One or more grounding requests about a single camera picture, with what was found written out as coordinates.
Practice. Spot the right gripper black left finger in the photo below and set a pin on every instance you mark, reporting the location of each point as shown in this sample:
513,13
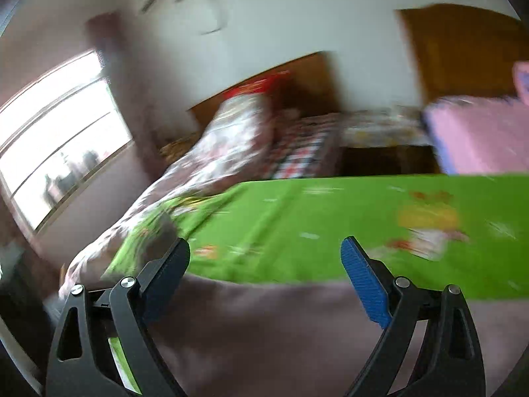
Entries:
80,362

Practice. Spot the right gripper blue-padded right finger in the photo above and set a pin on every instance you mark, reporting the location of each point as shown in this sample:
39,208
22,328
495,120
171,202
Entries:
449,361

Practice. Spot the lilac knit pants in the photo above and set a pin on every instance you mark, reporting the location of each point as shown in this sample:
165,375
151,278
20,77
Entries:
227,339

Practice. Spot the green cartoon bed sheet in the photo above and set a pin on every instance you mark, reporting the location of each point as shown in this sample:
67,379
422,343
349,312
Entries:
435,230

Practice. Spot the pink bed sheet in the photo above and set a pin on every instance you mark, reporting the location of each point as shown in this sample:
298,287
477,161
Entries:
477,136

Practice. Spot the brown yellow blanket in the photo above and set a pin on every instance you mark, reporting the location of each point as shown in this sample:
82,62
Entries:
175,150

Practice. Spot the window with bars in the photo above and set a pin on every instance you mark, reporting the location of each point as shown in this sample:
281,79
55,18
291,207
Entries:
55,134

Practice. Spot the nightstand with floral cover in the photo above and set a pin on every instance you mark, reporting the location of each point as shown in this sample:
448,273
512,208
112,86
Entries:
391,127

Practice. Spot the pink floral quilt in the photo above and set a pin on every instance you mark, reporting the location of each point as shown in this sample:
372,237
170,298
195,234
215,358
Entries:
231,150

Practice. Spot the plaid mattress sheet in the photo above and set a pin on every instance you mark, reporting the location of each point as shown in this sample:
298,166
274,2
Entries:
308,148

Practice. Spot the folded pink quilt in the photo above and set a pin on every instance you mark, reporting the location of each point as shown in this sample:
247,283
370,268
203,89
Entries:
521,80

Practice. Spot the left wooden headboard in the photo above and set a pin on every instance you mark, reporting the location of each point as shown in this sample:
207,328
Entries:
306,83

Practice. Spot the wooden headboard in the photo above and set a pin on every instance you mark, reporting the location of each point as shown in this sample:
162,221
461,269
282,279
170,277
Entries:
306,83
463,50

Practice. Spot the right wooden headboard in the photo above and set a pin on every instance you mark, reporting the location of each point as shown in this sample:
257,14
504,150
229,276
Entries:
463,50

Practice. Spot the red embroidered pillow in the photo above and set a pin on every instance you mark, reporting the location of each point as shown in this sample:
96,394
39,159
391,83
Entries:
268,85

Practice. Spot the patterned window curtain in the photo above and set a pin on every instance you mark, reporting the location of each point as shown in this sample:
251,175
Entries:
107,35

